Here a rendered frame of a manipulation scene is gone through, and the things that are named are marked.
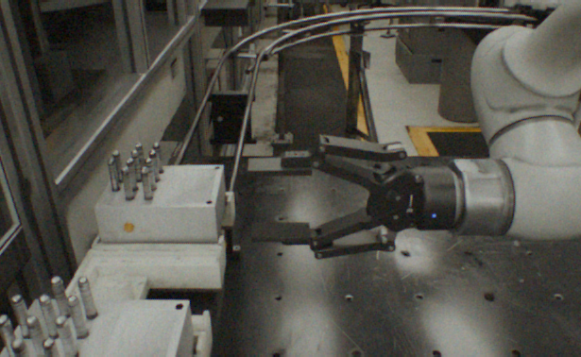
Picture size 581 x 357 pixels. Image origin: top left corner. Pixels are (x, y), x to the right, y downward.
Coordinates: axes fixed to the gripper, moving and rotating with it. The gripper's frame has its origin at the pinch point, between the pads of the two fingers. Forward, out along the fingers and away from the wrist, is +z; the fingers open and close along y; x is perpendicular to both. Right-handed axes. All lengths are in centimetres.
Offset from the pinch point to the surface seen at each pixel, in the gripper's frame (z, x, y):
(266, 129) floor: 7, -226, -87
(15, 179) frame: 26.4, 4.0, 5.3
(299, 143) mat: -11, -205, -86
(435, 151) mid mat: -84, -193, -86
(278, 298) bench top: -0.2, -8.8, -22.8
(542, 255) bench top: -45, -17, -22
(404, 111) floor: -81, -253, -87
